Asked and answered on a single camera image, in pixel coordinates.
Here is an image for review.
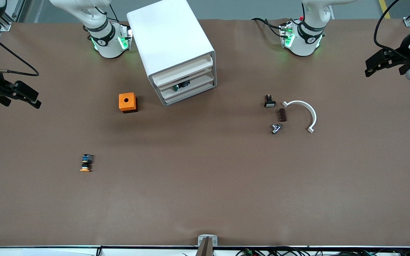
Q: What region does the black arm base cable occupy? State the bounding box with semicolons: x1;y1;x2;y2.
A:
251;17;284;39

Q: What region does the dark camera mount post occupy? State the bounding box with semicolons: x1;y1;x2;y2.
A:
195;236;214;256

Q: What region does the white half-ring pipe clamp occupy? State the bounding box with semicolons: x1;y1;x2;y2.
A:
282;100;317;134

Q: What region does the orange button enclosure box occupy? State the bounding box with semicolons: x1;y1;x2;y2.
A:
119;92;138;114

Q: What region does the grey mounting bracket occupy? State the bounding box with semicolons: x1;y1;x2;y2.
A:
198;234;218;247

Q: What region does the brown paper table cover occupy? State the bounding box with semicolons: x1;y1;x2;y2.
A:
0;18;410;248

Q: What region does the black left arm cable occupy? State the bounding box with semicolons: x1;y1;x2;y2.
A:
373;0;410;61

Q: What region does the yellow mushroom pushbutton switch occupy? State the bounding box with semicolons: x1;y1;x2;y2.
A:
80;154;94;173

